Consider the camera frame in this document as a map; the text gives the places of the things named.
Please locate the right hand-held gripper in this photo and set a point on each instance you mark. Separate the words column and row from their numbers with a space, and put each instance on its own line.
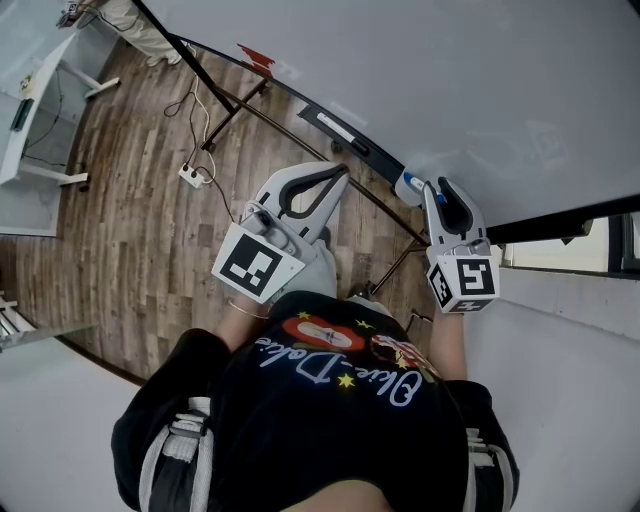
column 475, row 277

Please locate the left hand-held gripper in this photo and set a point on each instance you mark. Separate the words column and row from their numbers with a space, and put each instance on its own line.
column 260, row 267

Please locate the blue whiteboard marker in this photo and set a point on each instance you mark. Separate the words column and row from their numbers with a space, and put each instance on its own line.
column 413, row 181

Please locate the black-capped white marker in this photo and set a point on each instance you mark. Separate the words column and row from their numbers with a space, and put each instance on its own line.
column 340, row 131

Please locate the person's right forearm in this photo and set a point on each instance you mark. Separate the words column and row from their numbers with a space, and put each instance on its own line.
column 450, row 345

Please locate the person's left forearm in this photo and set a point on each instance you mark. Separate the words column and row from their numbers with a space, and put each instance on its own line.
column 240, row 325

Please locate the white plastic holder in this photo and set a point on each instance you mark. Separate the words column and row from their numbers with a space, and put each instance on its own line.
column 405, row 192

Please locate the black whiteboard tray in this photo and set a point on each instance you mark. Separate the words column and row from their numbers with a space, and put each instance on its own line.
column 380, row 160

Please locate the dark metal whiteboard stand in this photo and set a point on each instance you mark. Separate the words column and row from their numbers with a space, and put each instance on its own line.
column 240, row 102

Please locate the white power strip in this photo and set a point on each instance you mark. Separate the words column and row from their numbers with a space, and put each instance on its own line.
column 191, row 175

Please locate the dark-framed window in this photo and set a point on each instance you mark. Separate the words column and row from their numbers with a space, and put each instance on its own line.
column 565, row 247

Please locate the large whiteboard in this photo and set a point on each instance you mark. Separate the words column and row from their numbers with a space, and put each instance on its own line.
column 450, row 90

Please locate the red sticker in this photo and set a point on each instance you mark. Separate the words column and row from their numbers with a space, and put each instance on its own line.
column 256, row 59

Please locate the black printed t-shirt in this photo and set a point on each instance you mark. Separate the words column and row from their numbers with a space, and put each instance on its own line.
column 325, row 425

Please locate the white desk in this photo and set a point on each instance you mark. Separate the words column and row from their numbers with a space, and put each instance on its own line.
column 30, row 100

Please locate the black flat device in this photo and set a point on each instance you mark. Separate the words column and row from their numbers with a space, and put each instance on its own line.
column 22, row 115

